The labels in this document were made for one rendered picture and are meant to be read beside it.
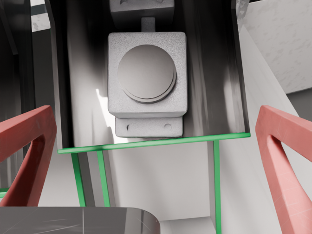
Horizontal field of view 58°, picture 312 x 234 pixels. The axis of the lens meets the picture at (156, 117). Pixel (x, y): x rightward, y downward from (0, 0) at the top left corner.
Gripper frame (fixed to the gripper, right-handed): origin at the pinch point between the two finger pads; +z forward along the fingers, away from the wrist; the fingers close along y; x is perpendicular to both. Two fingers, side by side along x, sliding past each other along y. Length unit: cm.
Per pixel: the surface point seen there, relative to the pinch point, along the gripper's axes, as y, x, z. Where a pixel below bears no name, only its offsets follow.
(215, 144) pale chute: -6.4, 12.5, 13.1
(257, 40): -37, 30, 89
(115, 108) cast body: 2.1, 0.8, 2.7
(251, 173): -18.1, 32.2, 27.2
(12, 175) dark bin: 10.0, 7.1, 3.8
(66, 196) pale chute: 10.7, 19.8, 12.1
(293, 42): -53, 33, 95
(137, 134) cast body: 1.2, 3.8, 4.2
